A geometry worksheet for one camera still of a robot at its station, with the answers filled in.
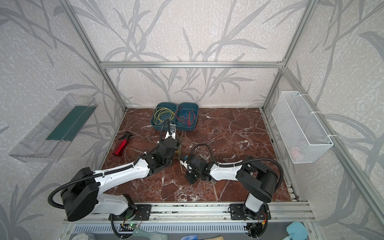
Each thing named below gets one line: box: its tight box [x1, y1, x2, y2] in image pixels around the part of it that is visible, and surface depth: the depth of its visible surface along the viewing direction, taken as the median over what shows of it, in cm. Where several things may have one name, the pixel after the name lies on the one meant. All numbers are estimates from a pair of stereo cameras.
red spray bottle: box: [112, 131, 131, 156], surface depth 98 cm
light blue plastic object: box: [286, 221, 308, 240], surface depth 71 cm
